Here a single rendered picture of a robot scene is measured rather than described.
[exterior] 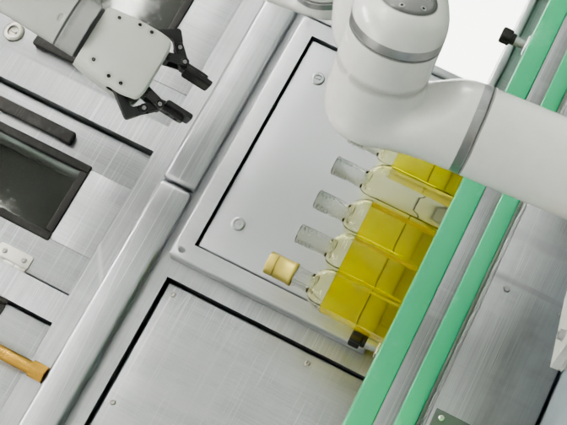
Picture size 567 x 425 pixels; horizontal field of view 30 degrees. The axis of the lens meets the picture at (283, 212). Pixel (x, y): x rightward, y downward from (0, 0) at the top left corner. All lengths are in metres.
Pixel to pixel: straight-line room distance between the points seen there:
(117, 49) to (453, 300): 0.54
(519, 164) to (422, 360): 0.40
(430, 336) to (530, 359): 0.13
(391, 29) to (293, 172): 0.73
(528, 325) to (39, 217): 0.81
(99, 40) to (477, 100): 0.55
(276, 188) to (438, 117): 0.67
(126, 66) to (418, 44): 0.51
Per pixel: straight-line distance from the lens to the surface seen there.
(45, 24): 1.40
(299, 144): 1.71
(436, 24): 1.01
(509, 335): 1.37
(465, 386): 1.35
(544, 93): 1.62
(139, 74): 1.40
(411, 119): 1.06
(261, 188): 1.68
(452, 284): 1.39
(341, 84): 1.05
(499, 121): 1.05
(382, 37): 1.00
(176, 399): 1.65
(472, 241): 1.41
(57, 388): 1.64
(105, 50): 1.40
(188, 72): 1.43
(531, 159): 1.05
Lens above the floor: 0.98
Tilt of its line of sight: 7 degrees up
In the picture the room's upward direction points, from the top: 64 degrees counter-clockwise
